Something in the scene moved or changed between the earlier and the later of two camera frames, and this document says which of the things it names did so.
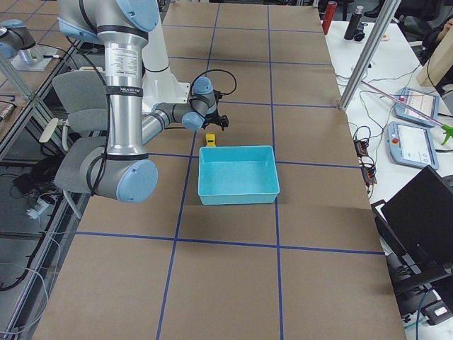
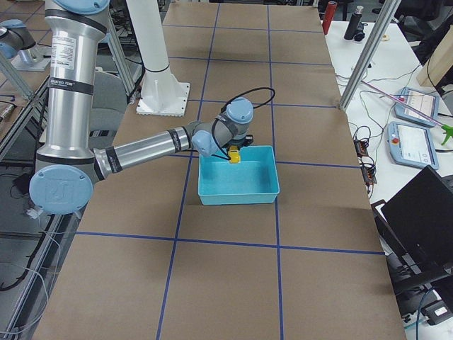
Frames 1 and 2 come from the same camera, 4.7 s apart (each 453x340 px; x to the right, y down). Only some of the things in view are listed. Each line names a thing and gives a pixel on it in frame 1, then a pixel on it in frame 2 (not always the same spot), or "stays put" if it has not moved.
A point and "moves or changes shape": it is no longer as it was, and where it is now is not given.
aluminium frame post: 389,8 stays put
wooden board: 440,63 stays put
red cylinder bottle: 328,15 stays put
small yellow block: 210,139 moves or changes shape
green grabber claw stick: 447,130 stays put
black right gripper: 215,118 → 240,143
